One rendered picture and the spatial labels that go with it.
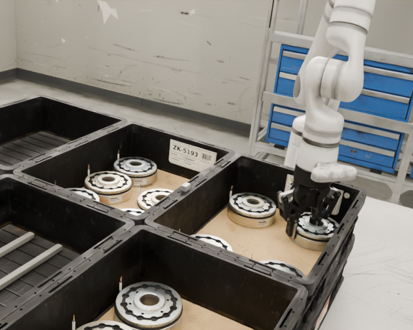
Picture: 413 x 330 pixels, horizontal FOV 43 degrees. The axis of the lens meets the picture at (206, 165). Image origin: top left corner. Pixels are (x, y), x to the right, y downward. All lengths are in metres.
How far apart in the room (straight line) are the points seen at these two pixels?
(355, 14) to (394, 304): 0.62
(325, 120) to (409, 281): 0.51
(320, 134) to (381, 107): 1.89
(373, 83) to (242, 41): 1.33
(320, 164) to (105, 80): 3.63
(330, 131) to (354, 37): 0.17
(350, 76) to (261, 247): 0.37
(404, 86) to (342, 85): 1.88
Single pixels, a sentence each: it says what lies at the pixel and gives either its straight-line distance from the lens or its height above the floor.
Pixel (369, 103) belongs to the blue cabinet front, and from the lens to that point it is 2.86.
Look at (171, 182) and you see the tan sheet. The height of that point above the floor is 0.83.
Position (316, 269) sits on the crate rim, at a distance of 0.84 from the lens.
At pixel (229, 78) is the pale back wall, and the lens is 3.96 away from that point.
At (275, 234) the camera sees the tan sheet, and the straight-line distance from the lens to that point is 1.10.
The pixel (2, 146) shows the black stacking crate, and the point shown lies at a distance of 1.44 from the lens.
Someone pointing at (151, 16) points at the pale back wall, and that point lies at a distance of 4.18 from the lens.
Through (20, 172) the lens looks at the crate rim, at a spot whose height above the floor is 0.93.
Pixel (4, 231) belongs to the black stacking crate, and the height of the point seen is 0.83.
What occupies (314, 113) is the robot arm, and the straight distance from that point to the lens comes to 0.97.
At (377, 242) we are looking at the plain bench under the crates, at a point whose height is 0.70.
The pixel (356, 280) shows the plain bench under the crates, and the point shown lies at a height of 0.70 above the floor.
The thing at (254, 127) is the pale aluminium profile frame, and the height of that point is 0.39.
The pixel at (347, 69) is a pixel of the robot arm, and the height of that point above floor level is 1.19.
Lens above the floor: 1.38
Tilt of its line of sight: 24 degrees down
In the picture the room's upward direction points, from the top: 7 degrees clockwise
